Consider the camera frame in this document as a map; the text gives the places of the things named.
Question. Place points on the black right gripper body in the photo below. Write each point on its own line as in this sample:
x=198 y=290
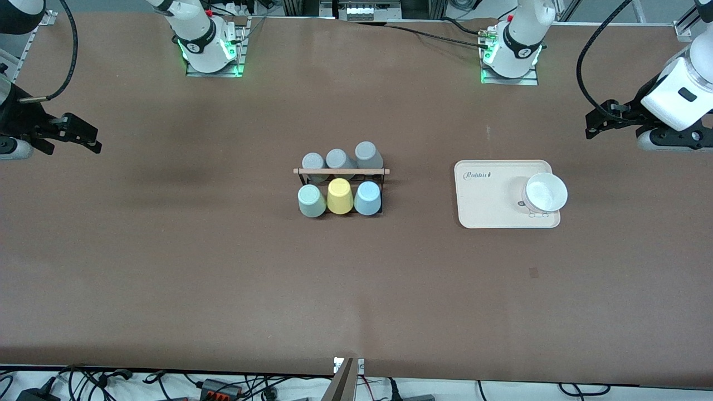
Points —
x=16 y=117

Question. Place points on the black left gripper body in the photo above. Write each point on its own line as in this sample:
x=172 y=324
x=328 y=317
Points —
x=633 y=111

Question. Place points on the mint green cup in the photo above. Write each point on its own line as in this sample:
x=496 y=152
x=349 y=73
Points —
x=312 y=201

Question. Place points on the light blue cup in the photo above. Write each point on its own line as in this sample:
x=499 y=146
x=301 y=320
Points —
x=367 y=199

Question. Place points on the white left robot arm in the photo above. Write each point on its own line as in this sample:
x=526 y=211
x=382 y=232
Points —
x=518 y=39

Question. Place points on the white bowl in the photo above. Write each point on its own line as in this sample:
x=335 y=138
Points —
x=546 y=192

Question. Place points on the beige tray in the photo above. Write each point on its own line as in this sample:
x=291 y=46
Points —
x=490 y=217

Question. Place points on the grey cup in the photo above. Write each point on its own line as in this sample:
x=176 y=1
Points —
x=367 y=153
x=337 y=159
x=313 y=161

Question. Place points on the yellow cup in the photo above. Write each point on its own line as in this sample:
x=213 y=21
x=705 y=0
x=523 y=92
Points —
x=340 y=196

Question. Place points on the black power brick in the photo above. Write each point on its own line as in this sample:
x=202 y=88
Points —
x=36 y=394

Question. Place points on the white power strip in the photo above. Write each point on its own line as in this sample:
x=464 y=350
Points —
x=362 y=11

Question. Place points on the black adapter red buttons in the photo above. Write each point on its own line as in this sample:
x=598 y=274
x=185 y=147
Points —
x=220 y=390

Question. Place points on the black plug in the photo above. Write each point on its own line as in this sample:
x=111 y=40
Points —
x=412 y=397

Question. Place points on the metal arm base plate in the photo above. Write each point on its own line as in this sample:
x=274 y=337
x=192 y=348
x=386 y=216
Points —
x=529 y=82
x=242 y=50

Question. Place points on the aluminium rail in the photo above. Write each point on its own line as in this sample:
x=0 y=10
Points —
x=688 y=25
x=49 y=16

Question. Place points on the metal frame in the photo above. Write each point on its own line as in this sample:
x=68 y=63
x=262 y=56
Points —
x=434 y=8

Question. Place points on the camera mount post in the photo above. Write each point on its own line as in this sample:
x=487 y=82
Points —
x=345 y=384

